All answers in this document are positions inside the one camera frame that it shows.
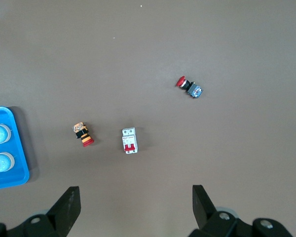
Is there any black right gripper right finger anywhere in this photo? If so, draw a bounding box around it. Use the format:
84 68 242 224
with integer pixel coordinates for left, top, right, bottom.
187 185 294 237

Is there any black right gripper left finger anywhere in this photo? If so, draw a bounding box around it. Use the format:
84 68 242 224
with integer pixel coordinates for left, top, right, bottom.
0 186 81 237

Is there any blue service bell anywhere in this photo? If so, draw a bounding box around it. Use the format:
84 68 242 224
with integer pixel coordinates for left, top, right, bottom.
0 123 12 145
0 152 16 174

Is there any blue plastic tray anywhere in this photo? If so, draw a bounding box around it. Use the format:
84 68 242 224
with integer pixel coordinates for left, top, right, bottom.
0 106 30 191

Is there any white red circuit breaker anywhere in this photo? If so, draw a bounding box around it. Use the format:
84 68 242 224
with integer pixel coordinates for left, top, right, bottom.
121 127 139 155

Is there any red mushroom push button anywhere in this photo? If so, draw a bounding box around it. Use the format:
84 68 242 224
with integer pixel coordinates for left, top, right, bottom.
175 76 204 99

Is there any brown table mat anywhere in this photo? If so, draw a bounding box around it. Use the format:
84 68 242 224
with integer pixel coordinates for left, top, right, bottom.
0 0 296 237

